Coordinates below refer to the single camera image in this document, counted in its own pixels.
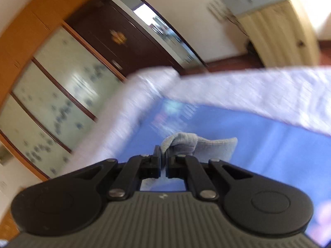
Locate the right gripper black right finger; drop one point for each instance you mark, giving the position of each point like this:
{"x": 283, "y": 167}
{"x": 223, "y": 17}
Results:
{"x": 252, "y": 202}

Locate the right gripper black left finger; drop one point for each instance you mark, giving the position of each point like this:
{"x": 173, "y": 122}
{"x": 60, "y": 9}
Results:
{"x": 71, "y": 202}

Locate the grey sweat pants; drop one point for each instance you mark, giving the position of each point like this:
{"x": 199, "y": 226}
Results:
{"x": 188, "y": 144}

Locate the blue patterned bed sheet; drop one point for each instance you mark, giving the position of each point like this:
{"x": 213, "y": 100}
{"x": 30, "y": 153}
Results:
{"x": 286, "y": 153}

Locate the wardrobe with frosted glass doors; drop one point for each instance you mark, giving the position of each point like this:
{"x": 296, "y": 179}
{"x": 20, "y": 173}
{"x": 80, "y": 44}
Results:
{"x": 53, "y": 85}

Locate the white lilac quilt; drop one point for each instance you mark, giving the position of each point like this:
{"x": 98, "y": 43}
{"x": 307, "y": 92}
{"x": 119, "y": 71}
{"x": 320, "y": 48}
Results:
{"x": 294, "y": 95}

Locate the dark wooden door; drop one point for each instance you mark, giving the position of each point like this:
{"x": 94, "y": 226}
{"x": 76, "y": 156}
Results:
{"x": 122, "y": 41}

